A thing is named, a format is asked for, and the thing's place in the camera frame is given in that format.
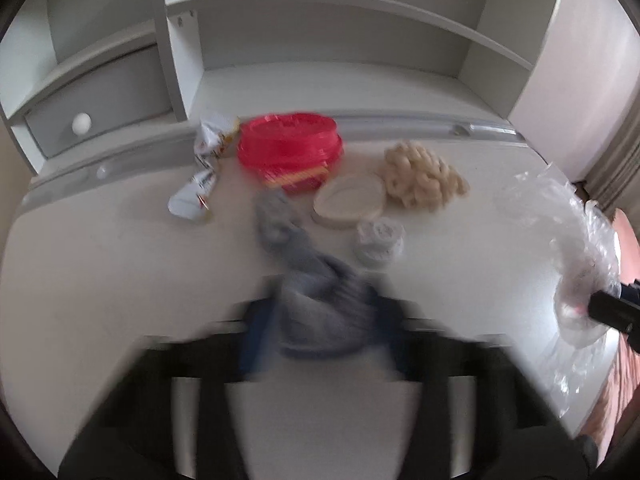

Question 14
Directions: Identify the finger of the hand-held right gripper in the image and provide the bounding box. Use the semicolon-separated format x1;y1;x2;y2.
587;280;640;343

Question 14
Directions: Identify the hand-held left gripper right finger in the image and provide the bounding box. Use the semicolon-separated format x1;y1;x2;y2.
375;295;598;480

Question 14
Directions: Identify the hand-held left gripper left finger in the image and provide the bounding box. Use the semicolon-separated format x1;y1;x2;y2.
57;300;276;480

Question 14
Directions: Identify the grey cloth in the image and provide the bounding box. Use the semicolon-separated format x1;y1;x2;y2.
252;192;383;361

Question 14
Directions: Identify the clear plastic bag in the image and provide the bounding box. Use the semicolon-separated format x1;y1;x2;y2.
492;162;623;406

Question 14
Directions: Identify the beige round lid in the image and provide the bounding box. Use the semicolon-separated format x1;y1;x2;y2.
312;172;387;231

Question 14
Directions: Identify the small white snack packet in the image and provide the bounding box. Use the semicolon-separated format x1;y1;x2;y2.
167;169;218;221
194;112;241;158

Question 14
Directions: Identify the beige curtain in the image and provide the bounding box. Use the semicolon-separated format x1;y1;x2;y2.
582;95;640;211

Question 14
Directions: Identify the beige knitted item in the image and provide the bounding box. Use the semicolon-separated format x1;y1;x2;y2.
382;140;471;211

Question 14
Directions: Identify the red plastic basket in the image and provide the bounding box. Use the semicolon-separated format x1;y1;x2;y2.
236;112;346;193

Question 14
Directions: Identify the grey drawer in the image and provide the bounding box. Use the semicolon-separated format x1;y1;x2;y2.
24;45;176;158

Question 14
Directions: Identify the grey white shelf unit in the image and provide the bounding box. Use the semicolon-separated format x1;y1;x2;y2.
0;0;566;161

